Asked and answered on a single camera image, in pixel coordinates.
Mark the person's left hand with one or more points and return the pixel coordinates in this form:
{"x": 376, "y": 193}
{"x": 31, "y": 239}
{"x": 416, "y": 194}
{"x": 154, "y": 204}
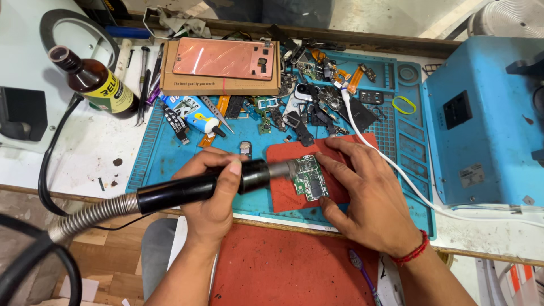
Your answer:
{"x": 208, "y": 221}

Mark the person's right hand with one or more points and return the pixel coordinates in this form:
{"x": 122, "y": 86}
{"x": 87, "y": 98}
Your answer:
{"x": 374, "y": 208}

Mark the black hot air gun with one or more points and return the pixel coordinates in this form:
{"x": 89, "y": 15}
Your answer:
{"x": 178, "y": 191}

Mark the green phone circuit board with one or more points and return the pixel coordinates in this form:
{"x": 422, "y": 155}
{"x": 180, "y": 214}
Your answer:
{"x": 312, "y": 182}

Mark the person's grey trouser leg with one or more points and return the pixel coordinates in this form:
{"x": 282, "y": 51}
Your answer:
{"x": 157, "y": 255}

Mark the purple toothbrush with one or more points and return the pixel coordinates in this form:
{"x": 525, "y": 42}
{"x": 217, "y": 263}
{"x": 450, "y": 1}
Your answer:
{"x": 365, "y": 276}

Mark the blue repair work mat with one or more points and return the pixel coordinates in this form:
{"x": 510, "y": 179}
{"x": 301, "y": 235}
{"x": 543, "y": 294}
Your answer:
{"x": 165, "y": 157}

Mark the small metal phone component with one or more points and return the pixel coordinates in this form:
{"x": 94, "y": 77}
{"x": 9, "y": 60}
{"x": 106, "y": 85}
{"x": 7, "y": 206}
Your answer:
{"x": 245, "y": 148}

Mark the small red silicone mat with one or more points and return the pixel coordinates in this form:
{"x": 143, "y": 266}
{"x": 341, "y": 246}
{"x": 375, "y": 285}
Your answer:
{"x": 282, "y": 170}

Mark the large red mat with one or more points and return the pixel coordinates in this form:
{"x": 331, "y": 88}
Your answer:
{"x": 289, "y": 267}

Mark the black white flex strip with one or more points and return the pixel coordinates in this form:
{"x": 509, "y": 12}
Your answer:
{"x": 175, "y": 122}

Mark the yellow rubber band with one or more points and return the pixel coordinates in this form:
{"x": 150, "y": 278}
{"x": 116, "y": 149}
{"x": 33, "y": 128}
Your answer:
{"x": 394, "y": 104}

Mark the silver pointed tweezers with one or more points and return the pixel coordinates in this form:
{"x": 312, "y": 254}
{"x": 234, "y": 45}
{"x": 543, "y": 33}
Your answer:
{"x": 216, "y": 114}

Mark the blue glue tube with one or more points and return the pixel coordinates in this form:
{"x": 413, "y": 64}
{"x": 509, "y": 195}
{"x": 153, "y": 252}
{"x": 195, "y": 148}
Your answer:
{"x": 189, "y": 111}

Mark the heap of phone parts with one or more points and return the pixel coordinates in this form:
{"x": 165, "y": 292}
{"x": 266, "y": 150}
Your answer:
{"x": 314, "y": 102}

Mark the blue metal machine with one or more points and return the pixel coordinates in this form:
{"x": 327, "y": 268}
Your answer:
{"x": 488, "y": 144}

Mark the brown cardboard box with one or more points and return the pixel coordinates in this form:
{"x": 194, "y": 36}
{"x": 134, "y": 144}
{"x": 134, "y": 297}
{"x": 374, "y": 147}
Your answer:
{"x": 221, "y": 86}

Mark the bunch of screwdrivers and tweezers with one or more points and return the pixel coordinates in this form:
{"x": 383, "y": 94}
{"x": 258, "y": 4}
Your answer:
{"x": 146, "y": 89}

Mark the pink phone back cover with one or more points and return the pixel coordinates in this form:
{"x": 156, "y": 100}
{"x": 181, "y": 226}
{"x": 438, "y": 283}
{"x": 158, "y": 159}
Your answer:
{"x": 216, "y": 57}

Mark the orange white box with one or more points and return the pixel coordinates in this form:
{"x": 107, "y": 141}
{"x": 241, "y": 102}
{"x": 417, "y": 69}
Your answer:
{"x": 525, "y": 284}

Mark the brown bottle yellow label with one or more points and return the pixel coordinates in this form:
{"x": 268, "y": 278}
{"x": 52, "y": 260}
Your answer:
{"x": 100, "y": 85}

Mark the white rework station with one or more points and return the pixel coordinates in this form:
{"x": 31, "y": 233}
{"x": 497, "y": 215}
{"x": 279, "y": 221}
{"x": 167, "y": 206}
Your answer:
{"x": 25, "y": 72}

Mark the black camera lens frame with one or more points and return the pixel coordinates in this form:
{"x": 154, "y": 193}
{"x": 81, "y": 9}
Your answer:
{"x": 371, "y": 97}

